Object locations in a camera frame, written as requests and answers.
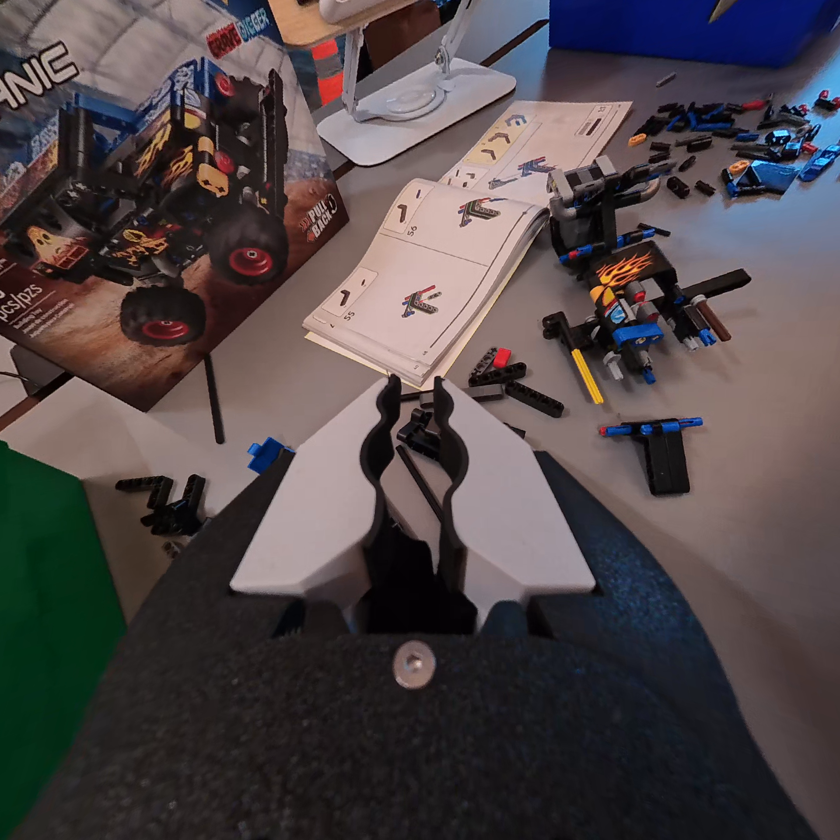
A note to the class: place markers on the green cloth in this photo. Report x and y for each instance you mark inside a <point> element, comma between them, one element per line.
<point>39,558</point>

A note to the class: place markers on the partly built lego truck chassis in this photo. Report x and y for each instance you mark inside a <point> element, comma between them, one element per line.
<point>630,269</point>

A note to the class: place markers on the printed monster truck lego box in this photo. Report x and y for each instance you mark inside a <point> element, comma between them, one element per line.
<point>131,164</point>

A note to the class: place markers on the open lego instruction booklet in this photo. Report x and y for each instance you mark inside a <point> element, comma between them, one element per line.
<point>426,275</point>

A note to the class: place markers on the black angled lego beam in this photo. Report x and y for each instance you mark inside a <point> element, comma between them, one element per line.
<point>141,484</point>

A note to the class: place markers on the black lego connector block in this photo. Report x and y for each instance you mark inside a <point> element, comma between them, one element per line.
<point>420,433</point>

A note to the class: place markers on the wooden board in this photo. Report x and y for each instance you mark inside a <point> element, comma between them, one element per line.
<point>308,23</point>

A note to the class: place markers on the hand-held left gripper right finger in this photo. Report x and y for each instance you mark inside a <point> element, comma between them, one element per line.
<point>512,512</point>

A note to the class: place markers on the blue storage bin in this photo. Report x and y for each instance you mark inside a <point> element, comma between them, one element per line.
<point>656,33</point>

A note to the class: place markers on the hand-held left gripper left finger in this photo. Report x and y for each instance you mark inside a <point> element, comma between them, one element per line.
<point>315,512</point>

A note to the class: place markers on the long black lego axle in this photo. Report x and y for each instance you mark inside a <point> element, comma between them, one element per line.
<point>214,400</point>

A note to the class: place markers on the black and blue lego connector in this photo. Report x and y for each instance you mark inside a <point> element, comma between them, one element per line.
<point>174,520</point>

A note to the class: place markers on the black lego panel with blue axle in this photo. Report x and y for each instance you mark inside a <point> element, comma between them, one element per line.
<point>666,459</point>

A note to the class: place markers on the orange and grey striped object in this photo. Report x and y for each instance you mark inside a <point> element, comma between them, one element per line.
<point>328,79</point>

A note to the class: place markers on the short black lego beam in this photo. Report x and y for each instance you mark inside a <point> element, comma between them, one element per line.
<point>193,492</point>

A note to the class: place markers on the pile of loose lego pieces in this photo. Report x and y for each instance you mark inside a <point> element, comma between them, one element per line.
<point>768,174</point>

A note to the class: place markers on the thin black lego axle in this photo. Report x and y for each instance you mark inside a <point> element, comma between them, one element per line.
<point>420,482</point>

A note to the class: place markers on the black straight lego beam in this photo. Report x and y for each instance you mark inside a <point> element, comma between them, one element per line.
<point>508,372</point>
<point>535,399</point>

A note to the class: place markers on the white stand with round base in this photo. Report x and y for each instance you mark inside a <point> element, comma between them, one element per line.
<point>420,105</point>

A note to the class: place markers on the grey lego beam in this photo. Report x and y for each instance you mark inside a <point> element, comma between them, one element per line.
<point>487,394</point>

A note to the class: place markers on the dark grey lego piece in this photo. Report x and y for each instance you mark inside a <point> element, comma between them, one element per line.
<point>428,400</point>

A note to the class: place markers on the red lego piece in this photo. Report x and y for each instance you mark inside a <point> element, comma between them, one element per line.
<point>502,357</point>

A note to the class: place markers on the blue lego piece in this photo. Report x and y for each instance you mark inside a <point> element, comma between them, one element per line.
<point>262,454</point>

